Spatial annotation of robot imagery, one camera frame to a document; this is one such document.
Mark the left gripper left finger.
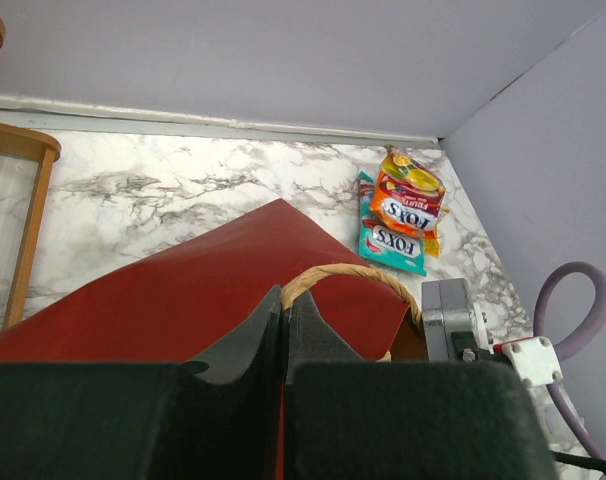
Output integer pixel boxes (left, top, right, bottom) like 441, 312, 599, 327
0, 288, 281, 479

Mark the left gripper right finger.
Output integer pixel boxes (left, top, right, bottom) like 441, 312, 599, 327
283, 294, 557, 479

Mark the teal Fox's mint candy bag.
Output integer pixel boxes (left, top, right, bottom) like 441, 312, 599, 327
358, 172, 427, 277

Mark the red paper bag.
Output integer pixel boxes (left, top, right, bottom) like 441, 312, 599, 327
0, 200, 423, 479

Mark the yellow snack packet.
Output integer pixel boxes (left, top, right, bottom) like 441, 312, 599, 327
423, 207, 451, 258

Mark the orange Fox's fruits candy bag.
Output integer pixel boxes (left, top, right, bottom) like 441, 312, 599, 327
370, 145, 446, 240

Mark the orange wooden rack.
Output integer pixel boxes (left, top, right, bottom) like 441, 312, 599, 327
0, 4, 63, 331

